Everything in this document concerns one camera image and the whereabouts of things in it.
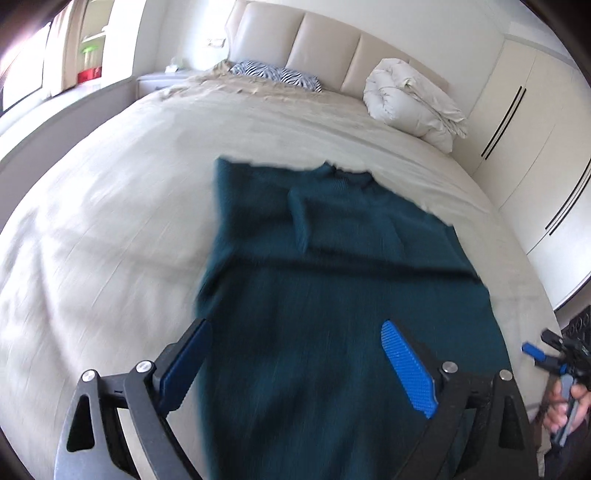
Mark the zebra print pillow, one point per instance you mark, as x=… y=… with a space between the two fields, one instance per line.
x=277 y=74

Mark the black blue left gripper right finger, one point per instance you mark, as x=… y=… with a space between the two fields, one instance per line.
x=479 y=420

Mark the green lamp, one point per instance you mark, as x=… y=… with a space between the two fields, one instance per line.
x=90 y=55

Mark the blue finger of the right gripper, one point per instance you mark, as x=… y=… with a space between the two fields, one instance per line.
x=534 y=352

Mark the cream padded headboard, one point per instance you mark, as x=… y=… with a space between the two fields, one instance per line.
x=340 y=55

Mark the white rolled duvet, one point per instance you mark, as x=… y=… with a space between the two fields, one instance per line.
x=401 y=97

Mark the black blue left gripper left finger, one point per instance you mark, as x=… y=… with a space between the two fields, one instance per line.
x=92 y=443

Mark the person right hand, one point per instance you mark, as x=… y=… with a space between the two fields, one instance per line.
x=556 y=416

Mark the beige curtain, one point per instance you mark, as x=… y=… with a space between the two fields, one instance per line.
x=62 y=49

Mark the beige bed sheet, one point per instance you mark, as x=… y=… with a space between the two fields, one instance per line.
x=101 y=260

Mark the black framed window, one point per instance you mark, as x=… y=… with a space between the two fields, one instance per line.
x=25 y=74

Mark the white nightstand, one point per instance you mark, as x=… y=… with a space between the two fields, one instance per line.
x=149 y=83

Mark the dark teal knit sweater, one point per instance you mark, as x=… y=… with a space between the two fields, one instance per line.
x=305 y=269

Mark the red box on shelf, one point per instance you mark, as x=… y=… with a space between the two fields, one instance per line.
x=89 y=74

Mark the cream wardrobe with black handles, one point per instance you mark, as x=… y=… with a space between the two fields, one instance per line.
x=528 y=149

